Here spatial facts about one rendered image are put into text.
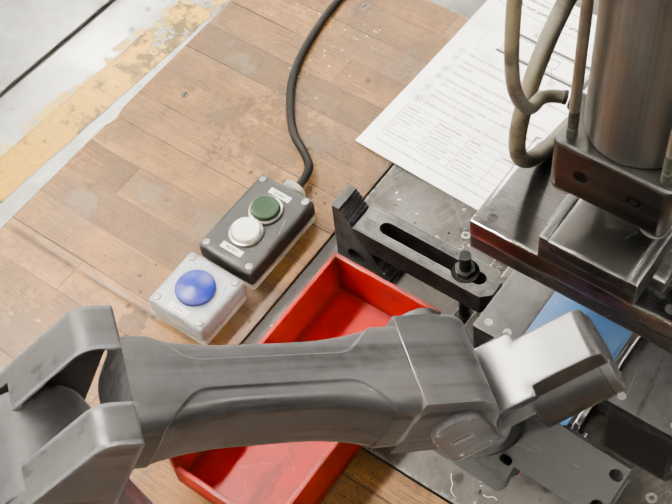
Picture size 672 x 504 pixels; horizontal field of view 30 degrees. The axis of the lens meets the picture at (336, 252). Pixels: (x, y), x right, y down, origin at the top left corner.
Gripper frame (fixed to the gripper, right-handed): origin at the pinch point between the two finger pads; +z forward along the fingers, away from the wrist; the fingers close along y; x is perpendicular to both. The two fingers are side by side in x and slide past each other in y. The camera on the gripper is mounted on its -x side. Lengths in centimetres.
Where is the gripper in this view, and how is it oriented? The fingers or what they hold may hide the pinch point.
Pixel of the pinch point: (518, 411)
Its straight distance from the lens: 104.8
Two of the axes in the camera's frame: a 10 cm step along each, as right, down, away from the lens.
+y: 5.1, -8.6, -0.6
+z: 3.0, 1.1, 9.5
